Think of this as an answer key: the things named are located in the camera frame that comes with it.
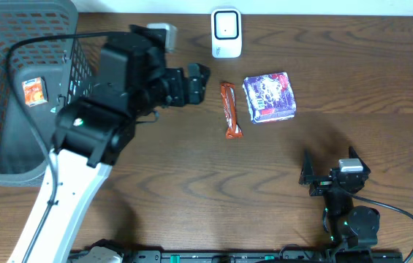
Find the orange juice carton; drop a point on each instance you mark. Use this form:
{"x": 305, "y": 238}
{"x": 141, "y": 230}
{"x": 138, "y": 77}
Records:
{"x": 35, "y": 92}

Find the orange snack bar wrapper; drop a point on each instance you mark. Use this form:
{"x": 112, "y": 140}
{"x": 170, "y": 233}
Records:
{"x": 228, "y": 100}

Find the grey plastic mesh basket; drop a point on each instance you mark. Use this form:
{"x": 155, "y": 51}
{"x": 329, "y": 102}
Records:
{"x": 62, "y": 66}

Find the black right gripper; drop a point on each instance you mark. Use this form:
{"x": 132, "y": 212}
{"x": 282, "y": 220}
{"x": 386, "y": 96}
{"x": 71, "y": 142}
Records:
{"x": 324, "y": 183}

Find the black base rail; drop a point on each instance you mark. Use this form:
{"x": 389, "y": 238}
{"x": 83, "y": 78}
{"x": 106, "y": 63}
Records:
{"x": 104, "y": 255}

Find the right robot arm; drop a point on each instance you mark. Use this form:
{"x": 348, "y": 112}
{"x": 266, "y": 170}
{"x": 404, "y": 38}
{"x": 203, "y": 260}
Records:
{"x": 353, "y": 229}

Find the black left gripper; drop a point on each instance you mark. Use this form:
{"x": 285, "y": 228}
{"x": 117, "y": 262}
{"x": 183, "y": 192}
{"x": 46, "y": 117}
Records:
{"x": 183, "y": 88}

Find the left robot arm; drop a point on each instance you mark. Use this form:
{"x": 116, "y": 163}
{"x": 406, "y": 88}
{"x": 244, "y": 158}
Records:
{"x": 93, "y": 129}

